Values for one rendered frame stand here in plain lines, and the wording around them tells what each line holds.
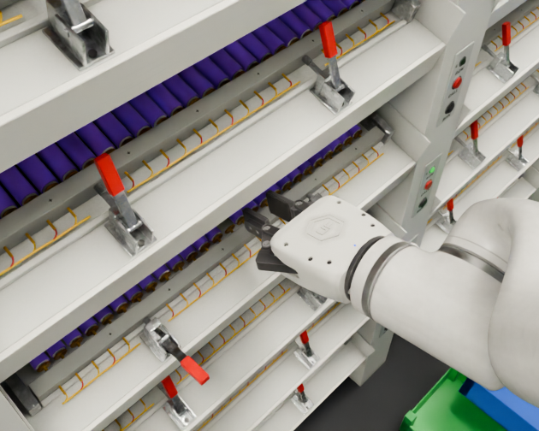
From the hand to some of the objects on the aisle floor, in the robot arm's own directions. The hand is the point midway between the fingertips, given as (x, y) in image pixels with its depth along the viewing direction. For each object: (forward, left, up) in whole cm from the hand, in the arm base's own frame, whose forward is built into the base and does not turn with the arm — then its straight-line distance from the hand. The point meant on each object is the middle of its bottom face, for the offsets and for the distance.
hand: (269, 215), depth 74 cm
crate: (-16, -45, -83) cm, 96 cm away
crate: (-12, -61, -77) cm, 99 cm away
